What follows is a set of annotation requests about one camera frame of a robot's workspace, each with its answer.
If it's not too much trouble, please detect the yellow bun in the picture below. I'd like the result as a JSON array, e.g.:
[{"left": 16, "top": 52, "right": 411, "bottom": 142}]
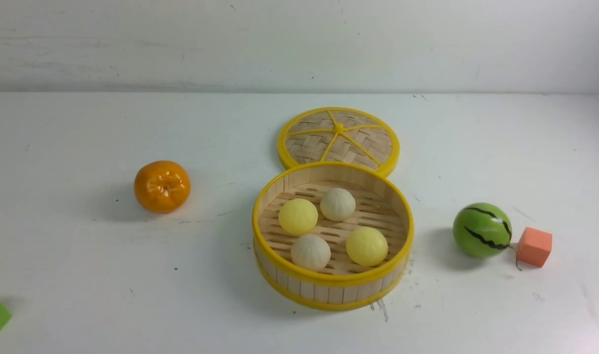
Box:
[
  {"left": 278, "top": 199, "right": 318, "bottom": 235},
  {"left": 345, "top": 226, "right": 388, "bottom": 267}
]

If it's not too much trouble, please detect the white bun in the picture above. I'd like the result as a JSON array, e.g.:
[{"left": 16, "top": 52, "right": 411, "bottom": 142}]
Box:
[
  {"left": 291, "top": 235, "right": 331, "bottom": 272},
  {"left": 319, "top": 188, "right": 356, "bottom": 222}
]

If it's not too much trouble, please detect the white bun front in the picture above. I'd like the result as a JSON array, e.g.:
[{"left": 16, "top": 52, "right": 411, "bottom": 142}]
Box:
[{"left": 291, "top": 235, "right": 331, "bottom": 272}]

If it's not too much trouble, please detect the woven bamboo steamer lid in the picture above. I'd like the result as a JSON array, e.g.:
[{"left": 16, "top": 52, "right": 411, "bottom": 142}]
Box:
[{"left": 276, "top": 107, "right": 400, "bottom": 177}]

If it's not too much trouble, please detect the bamboo steamer tray yellow rim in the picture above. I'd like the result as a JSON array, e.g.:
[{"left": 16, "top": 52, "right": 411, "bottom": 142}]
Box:
[{"left": 251, "top": 161, "right": 414, "bottom": 311}]

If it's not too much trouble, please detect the orange toy tangerine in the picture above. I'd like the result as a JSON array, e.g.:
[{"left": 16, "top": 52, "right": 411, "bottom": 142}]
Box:
[{"left": 133, "top": 160, "right": 191, "bottom": 214}]

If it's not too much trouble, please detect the green toy watermelon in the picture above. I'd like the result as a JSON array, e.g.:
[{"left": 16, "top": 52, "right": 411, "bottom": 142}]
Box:
[{"left": 452, "top": 202, "right": 512, "bottom": 259}]

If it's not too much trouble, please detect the orange foam cube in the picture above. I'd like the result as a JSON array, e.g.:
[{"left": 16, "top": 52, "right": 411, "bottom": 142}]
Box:
[{"left": 517, "top": 227, "right": 553, "bottom": 267}]

